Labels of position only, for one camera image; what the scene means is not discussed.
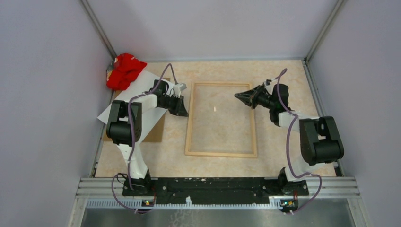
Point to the red cloth doll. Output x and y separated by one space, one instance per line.
124 70

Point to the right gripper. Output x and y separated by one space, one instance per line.
250 97

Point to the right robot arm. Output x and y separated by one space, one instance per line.
320 141

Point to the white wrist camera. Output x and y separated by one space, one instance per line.
269 83
178 89

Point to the wooden picture frame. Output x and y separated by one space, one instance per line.
219 154

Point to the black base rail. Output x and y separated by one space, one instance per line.
215 190

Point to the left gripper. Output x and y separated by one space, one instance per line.
179 109

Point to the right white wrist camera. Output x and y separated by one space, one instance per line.
269 83

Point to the brown backing board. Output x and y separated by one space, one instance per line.
155 135

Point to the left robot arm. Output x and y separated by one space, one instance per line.
125 122

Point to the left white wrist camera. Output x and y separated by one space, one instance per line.
178 89

